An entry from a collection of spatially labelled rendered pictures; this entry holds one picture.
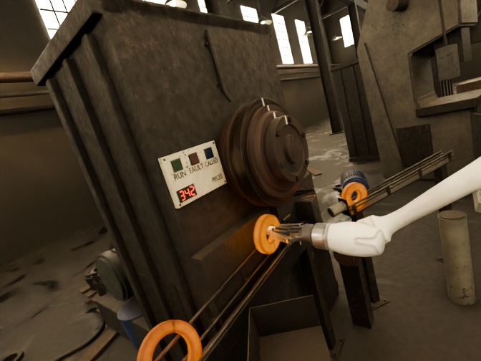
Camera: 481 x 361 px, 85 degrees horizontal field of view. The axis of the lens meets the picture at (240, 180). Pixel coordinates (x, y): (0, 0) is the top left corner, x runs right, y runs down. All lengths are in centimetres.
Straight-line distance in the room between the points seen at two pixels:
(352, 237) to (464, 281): 111
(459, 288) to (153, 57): 186
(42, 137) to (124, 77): 613
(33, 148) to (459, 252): 685
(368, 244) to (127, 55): 93
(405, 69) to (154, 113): 311
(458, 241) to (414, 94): 221
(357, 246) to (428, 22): 299
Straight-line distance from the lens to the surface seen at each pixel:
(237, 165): 99
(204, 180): 100
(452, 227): 174
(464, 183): 87
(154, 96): 96
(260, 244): 102
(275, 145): 100
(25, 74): 653
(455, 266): 185
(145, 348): 87
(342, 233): 89
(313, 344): 93
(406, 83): 366
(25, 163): 686
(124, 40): 99
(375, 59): 378
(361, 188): 163
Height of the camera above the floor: 127
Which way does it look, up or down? 12 degrees down
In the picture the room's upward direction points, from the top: 16 degrees counter-clockwise
